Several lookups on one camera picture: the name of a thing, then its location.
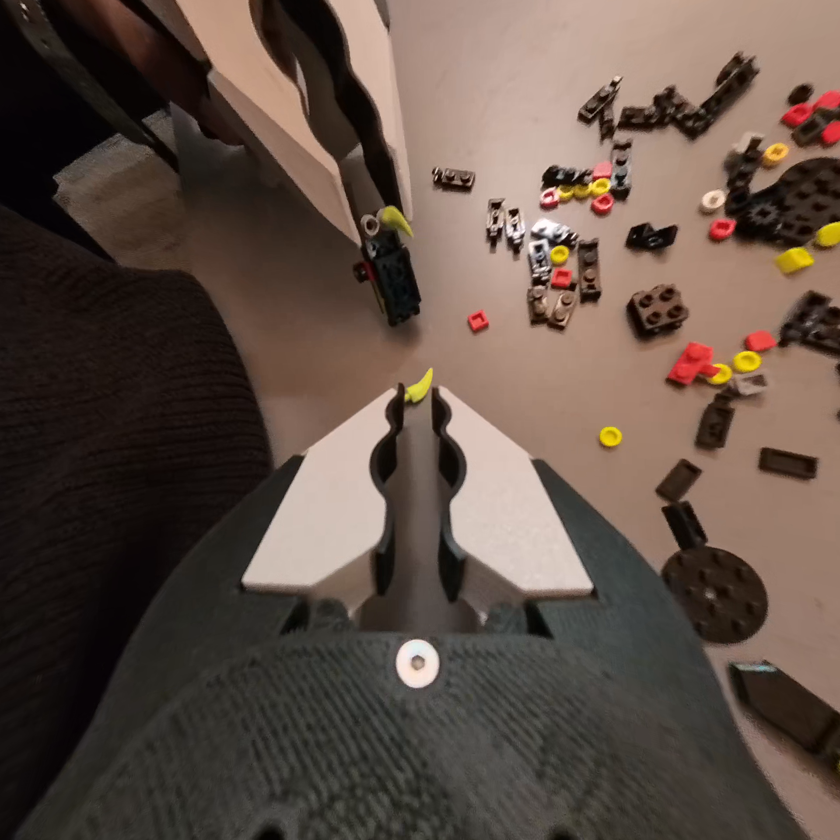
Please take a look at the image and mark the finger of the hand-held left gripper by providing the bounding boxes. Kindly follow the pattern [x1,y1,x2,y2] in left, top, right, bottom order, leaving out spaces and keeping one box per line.
[174,0,367,245]
[314,0,414,223]

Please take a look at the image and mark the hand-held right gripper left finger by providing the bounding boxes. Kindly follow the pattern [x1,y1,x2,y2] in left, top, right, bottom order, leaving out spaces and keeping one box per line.
[241,384,406,621]

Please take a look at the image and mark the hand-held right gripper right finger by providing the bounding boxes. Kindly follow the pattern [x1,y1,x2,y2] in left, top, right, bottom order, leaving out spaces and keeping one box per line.
[430,385,598,623]

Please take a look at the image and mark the black lego head assembly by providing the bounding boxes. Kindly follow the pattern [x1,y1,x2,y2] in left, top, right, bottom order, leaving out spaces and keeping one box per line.
[353,213,422,327]

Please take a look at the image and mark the small black round lego plate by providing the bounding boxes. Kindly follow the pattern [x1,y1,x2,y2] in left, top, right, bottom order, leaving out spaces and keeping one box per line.
[659,502,769,645]

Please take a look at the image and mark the black square lego brick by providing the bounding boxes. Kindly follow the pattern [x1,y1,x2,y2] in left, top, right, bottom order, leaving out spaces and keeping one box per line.
[626,283,690,339]

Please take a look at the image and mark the pile of loose lego pieces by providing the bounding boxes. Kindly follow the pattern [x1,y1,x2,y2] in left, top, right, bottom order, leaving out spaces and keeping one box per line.
[486,51,840,503]

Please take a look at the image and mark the red yellow black lego snake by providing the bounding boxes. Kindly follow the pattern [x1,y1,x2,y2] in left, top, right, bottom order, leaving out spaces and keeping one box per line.
[728,659,840,756]

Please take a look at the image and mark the large black round lego plate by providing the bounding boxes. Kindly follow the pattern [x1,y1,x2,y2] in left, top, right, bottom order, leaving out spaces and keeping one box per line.
[735,157,840,247]

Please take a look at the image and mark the person's left hand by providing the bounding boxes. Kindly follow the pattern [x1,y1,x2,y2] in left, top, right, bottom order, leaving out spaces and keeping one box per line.
[123,0,219,140]

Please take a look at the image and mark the person's black knit sweater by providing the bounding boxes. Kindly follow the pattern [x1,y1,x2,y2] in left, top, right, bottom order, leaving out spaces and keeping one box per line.
[0,203,275,840]

